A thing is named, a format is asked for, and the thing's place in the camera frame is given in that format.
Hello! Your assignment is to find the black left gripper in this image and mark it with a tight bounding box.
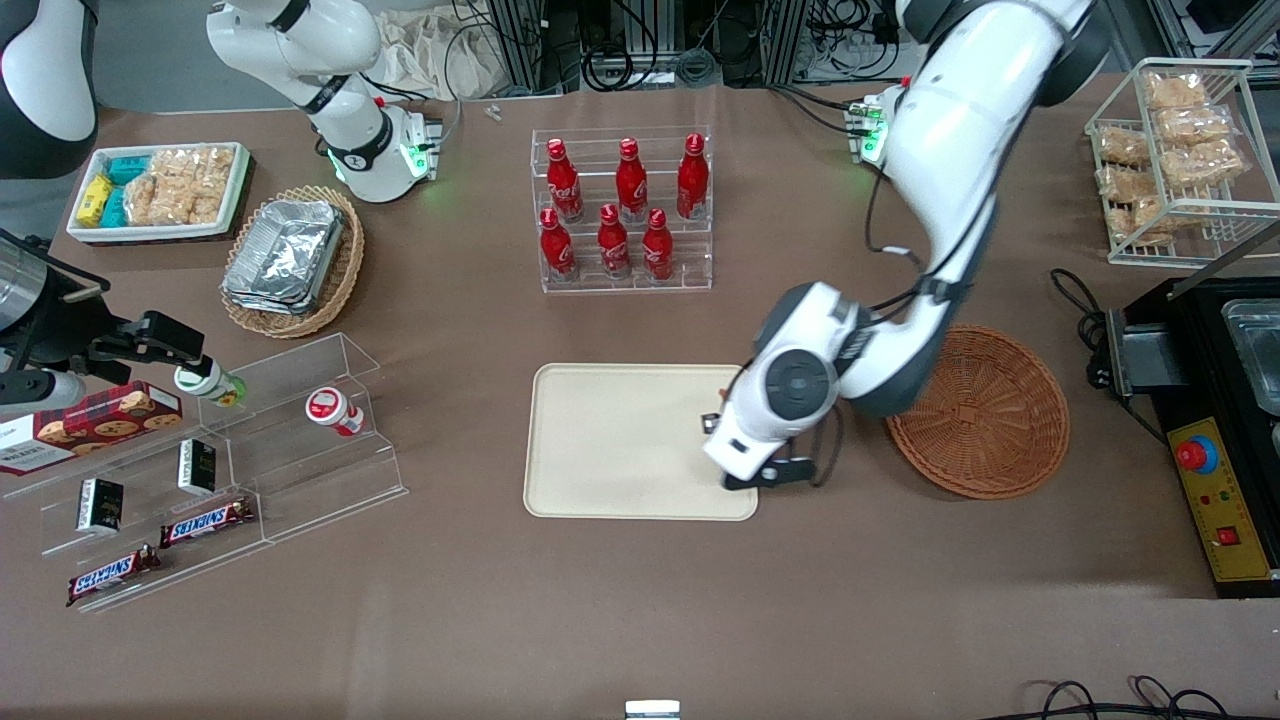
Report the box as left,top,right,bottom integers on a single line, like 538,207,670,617
699,411,817,492

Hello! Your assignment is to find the cream plastic serving tray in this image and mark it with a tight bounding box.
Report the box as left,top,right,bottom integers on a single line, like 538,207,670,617
523,363,759,522

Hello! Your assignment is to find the white rectangular snack tray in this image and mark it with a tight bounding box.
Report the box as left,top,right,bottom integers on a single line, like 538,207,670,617
65,142,251,245

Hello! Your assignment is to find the aluminium foil tray stack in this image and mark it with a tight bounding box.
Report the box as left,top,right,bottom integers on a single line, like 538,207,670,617
222,198,347,316

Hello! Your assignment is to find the tan oval wicker basket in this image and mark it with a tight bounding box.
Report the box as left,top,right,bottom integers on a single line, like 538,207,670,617
220,185,365,339

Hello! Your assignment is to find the brown round wicker basket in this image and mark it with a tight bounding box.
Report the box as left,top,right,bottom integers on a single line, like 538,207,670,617
884,325,1071,501

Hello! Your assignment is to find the green bottle white cap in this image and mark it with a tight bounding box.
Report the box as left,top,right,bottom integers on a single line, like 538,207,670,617
174,358,247,409

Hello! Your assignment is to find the red tartan cookie box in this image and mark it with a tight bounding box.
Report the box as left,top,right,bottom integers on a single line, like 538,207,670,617
0,381,185,477

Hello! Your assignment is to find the clear rice cracker bag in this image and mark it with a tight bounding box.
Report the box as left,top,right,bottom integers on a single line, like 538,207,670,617
124,175,227,227
150,147,237,198

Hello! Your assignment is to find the small black box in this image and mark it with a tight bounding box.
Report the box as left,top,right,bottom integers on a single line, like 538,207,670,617
178,439,218,498
77,478,126,534

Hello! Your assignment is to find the yellow snack packet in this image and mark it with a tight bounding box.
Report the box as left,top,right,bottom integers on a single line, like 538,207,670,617
77,174,114,227

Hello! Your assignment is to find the clear acrylic bottle rack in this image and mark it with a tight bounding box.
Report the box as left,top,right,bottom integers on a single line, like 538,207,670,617
530,126,714,294

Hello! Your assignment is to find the red cola bottle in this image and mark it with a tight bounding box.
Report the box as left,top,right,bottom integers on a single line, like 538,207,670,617
546,138,585,224
615,138,649,224
642,208,675,282
598,204,633,280
677,133,710,221
540,208,577,282

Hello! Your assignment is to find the red white small bottle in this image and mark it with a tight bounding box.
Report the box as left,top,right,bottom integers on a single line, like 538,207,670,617
305,387,367,438

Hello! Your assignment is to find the Snickers chocolate bar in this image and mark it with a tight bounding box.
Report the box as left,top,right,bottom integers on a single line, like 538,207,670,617
160,497,257,549
66,544,162,609

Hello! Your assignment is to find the clear acrylic step shelf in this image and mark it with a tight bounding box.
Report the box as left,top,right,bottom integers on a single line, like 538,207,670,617
0,333,409,614

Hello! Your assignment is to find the beige crumpled cloth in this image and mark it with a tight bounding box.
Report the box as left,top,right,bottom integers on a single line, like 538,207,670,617
374,4,513,102

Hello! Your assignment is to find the clear cracker packet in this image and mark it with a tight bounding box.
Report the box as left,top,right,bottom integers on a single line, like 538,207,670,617
1154,105,1233,147
1145,72,1207,110
1097,128,1152,167
1104,196,1167,247
1097,165,1157,203
1160,140,1247,188

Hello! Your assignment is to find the black metal appliance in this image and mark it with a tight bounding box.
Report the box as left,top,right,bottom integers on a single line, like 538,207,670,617
1088,276,1280,423

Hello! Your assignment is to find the yellow panel control box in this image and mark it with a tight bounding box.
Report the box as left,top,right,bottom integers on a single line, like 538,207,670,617
1165,414,1280,599

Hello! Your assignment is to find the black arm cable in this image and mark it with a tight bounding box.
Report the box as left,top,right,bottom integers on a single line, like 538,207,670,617
810,165,996,489

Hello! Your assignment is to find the black base cable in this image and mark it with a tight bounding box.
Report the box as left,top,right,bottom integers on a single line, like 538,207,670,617
768,84,873,137

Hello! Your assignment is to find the coiled black cable bundle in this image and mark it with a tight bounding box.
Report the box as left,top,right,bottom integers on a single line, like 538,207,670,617
583,38,723,93

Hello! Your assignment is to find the black appliance power cable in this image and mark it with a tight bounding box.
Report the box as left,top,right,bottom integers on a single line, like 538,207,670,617
1049,267,1113,393

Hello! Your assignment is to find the aluminium extrusion frame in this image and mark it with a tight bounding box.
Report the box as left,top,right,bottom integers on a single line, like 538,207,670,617
487,0,549,97

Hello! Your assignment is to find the white wire basket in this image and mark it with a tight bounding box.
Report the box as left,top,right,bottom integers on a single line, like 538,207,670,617
1085,58,1280,267

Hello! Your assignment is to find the black cable at table edge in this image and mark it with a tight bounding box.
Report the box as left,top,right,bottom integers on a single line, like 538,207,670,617
1008,674,1233,720

